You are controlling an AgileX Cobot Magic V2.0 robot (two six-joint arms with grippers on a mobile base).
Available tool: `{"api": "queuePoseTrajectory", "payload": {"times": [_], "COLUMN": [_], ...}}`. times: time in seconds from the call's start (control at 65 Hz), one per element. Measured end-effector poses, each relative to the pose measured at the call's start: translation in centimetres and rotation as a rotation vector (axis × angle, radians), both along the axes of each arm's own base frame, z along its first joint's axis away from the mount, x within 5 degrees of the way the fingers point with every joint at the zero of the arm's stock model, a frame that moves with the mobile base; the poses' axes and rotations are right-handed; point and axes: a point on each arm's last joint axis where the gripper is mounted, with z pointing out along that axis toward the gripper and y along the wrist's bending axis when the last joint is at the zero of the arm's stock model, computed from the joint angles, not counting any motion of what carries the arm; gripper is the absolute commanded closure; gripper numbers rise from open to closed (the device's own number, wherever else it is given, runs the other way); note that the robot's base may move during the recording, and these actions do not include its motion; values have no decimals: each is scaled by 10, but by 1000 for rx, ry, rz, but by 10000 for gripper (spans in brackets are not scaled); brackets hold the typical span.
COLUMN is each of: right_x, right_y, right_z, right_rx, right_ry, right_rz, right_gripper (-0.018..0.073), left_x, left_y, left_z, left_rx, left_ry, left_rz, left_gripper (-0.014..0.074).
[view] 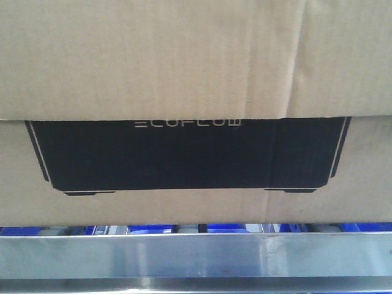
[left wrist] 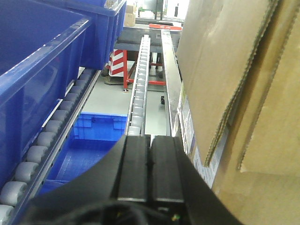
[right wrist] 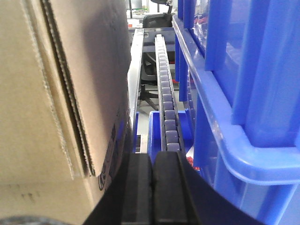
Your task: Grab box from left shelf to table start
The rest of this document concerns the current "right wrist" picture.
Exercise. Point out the brown cardboard Ecoflow box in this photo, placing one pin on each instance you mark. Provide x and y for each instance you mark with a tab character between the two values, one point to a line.
63	104

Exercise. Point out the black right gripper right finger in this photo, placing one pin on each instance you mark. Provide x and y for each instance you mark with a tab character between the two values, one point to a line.
182	197

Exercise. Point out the small blue plastic bin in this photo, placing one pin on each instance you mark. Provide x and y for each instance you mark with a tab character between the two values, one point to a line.
171	135

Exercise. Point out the large blue plastic crate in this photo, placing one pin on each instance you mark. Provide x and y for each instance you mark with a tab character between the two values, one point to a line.
238	66

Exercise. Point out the black office chair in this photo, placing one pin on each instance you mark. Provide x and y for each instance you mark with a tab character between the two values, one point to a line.
154	21

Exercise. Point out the grey roller conveyor track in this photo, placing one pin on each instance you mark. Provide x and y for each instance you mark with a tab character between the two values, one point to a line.
167	101

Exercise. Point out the metal shelf rail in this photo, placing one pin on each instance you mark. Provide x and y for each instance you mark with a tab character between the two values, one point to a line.
133	76

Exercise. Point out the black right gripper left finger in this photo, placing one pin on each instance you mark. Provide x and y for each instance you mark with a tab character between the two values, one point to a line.
128	200

